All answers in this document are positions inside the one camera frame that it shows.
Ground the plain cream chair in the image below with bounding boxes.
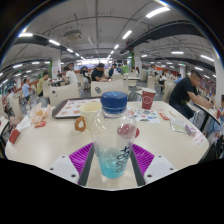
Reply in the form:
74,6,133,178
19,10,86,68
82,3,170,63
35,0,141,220
8,96,25,121

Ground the clear bottle with blue cap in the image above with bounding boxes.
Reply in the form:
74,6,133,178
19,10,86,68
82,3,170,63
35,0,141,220
90,91,138,180

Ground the cream mug with pretzel handle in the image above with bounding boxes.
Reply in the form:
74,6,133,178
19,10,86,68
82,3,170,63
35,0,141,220
73,100,103,133

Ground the ceiling strip lights group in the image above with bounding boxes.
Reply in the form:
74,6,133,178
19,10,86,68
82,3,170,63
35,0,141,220
0,5,216,86

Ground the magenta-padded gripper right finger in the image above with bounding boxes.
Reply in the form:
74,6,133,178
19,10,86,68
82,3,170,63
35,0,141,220
129,143,178,187

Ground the cream dining chairs group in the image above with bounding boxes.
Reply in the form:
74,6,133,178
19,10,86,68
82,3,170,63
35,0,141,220
76,71,178,104

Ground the colourful printed sticker sheet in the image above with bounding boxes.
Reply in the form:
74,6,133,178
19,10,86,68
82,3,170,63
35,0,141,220
128,107,162,125

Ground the white printed card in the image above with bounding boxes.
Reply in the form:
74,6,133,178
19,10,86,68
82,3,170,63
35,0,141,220
15,115,34,133

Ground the dark-edged neighbouring table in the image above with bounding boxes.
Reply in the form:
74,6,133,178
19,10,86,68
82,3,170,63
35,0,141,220
193,101,221,133

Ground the cream chair with round hole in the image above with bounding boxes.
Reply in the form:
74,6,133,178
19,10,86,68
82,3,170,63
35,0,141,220
90,78,129,98
48,83,81,107

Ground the clear plastic packet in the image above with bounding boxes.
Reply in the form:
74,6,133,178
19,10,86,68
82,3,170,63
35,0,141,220
169,118,188,134

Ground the red flat snack packet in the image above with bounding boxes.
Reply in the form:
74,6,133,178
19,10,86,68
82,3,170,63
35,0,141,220
34,120,47,129

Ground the red paper cup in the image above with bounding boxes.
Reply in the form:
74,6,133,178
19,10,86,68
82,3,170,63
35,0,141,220
141,87,157,111

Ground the dark food tray with liner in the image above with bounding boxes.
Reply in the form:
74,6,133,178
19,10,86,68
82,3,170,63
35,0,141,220
51,96,102,120

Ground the ceiling air conditioner unit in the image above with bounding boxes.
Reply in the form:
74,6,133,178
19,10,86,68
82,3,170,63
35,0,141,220
63,29,83,42

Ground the clear plastic food bag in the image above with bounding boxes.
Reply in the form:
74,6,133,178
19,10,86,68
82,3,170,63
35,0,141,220
29,102,54,126

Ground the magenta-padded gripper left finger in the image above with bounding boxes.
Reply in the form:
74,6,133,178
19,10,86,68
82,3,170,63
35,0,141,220
46,142,96,187

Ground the small red sauce packet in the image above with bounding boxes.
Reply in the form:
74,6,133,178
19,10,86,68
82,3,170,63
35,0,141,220
158,112,171,121

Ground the white and pink leaflet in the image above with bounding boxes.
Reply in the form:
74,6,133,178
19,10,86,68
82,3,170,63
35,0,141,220
189,128,208,148

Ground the person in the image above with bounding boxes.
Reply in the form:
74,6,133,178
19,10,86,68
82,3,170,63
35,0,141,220
21,78,32,104
168,69,213,120
63,65,79,86
120,60,130,75
36,71,51,98
90,62,109,83
173,73,184,84

